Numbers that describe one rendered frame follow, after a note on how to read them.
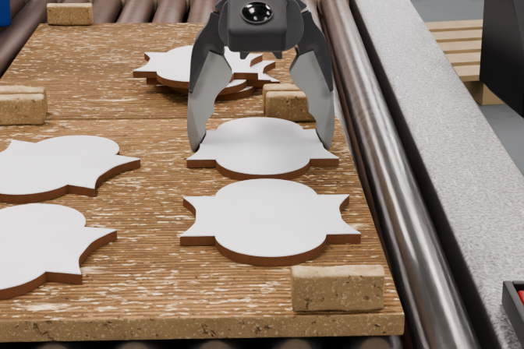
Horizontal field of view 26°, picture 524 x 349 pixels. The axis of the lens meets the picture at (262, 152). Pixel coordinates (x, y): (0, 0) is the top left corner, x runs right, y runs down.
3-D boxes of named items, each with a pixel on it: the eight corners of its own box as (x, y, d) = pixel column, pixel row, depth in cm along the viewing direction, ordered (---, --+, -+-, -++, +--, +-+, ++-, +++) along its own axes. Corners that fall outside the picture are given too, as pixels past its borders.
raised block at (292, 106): (327, 117, 109) (327, 89, 108) (329, 122, 107) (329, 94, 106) (265, 118, 109) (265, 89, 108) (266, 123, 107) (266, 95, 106)
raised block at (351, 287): (381, 301, 72) (383, 260, 71) (385, 313, 71) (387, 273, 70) (289, 302, 72) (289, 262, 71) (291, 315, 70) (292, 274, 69)
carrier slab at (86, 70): (308, 33, 149) (308, 21, 148) (335, 130, 110) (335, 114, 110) (40, 35, 148) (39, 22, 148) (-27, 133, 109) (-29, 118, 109)
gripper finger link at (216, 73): (196, 137, 104) (242, 49, 102) (196, 156, 99) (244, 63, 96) (166, 122, 104) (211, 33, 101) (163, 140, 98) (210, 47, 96)
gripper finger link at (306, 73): (350, 120, 104) (305, 33, 102) (358, 138, 99) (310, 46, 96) (320, 135, 105) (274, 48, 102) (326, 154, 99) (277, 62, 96)
